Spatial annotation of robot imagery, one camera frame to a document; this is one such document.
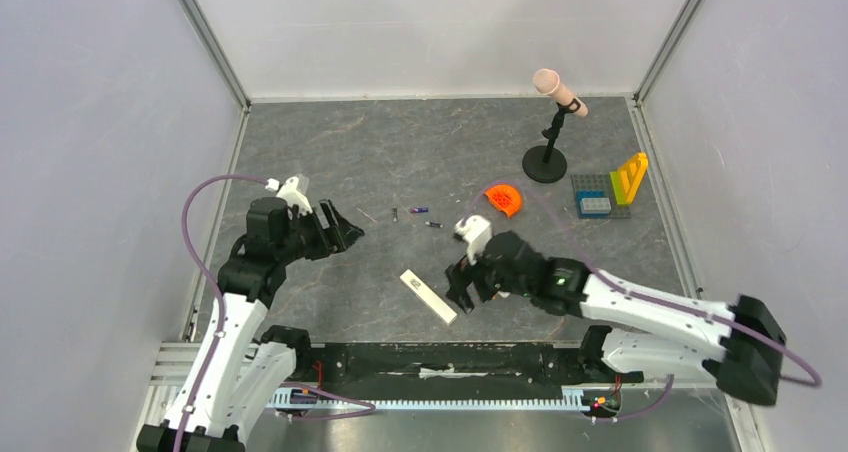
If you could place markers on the white remote control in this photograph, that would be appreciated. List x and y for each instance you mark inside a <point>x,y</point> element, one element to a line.
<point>429,297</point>

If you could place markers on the blue lego brick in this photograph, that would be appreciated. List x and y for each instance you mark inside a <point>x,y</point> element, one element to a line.
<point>593,204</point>

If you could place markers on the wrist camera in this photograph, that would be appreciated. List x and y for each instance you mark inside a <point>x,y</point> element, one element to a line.
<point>292,191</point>
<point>475,231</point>

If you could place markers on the green lego brick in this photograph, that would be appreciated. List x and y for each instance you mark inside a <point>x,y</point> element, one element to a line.
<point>618,188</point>

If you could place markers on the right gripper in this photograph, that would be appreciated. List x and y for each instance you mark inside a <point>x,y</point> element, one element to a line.
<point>478,276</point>

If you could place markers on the white cable duct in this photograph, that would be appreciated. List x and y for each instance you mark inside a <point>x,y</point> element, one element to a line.
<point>570,400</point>

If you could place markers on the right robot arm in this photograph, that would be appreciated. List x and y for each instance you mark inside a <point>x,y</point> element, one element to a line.
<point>644,330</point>

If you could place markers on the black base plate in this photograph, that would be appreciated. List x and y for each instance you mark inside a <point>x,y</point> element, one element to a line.
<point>457,370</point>

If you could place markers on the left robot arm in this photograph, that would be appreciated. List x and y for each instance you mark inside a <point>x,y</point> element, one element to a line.
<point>223,396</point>

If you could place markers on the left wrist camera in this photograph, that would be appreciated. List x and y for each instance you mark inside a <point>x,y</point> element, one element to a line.
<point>292,191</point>

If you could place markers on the black microphone stand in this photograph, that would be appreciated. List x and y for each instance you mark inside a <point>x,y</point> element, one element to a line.
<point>545,163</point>

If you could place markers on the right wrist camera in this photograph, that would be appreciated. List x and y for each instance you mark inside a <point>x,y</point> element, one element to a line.
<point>475,231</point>

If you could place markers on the yellow lego piece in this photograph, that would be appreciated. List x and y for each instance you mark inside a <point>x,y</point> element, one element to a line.
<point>631,175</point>

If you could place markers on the orange plastic basket piece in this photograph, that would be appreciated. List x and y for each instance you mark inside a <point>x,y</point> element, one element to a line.
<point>505,198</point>

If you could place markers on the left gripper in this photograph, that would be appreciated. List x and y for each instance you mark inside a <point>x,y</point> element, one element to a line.
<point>335,238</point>

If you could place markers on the pink microphone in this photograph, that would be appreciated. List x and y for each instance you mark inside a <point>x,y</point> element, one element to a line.
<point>548,82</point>

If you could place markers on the grey lego baseplate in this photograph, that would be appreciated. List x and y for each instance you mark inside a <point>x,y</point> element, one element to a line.
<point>599,182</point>

